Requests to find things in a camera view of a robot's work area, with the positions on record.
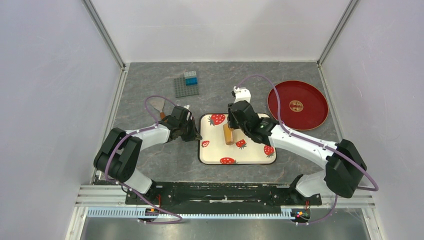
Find wooden dough roller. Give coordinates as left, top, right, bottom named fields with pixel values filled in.
left=223, top=123, right=235, bottom=146

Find strawberry print enamel tray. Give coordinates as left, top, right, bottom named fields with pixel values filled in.
left=198, top=113, right=277, bottom=165

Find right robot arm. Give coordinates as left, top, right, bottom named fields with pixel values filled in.
left=227, top=100, right=367, bottom=204

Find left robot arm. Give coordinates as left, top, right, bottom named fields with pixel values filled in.
left=93, top=105, right=202, bottom=204

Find grey lego baseplate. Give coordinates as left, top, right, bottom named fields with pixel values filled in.
left=173, top=77, right=200, bottom=98

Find blue grey lego bricks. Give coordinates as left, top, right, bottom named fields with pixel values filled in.
left=183, top=70, right=198, bottom=86

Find red round plate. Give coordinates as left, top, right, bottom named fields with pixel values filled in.
left=267, top=80, right=330, bottom=131

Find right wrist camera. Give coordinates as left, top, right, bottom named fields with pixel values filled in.
left=232, top=86, right=252, bottom=104

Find metal scraper wooden handle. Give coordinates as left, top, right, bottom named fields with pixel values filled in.
left=148, top=97, right=166, bottom=120

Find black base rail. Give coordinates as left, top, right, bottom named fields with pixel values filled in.
left=144, top=181, right=322, bottom=214

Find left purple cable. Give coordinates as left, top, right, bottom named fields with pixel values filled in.
left=104, top=95, right=184, bottom=225

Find purple cable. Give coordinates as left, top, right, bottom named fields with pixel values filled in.
left=104, top=95, right=184, bottom=225
left=235, top=74, right=380, bottom=227

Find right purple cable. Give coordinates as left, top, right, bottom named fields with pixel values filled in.
left=235, top=74, right=380, bottom=227

